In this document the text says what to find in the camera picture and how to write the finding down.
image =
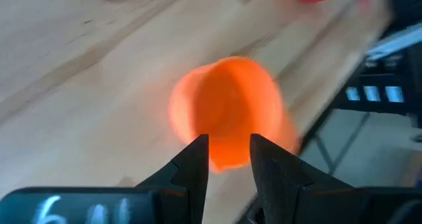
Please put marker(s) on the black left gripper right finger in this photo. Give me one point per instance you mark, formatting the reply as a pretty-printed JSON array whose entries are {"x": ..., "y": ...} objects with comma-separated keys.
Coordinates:
[{"x": 283, "y": 191}]

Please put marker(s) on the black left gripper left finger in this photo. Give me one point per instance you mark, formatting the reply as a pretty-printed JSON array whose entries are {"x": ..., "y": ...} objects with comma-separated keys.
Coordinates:
[{"x": 188, "y": 184}]

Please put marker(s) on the orange measuring cup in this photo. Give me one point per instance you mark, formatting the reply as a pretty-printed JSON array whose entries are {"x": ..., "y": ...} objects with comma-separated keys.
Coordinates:
[{"x": 230, "y": 102}]

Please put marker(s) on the black table frame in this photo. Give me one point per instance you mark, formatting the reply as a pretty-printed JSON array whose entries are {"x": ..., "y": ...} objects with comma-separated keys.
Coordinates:
[{"x": 379, "y": 77}]

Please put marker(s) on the silver metal bracket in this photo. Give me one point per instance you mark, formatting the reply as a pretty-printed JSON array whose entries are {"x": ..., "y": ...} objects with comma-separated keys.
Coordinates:
[{"x": 395, "y": 43}]

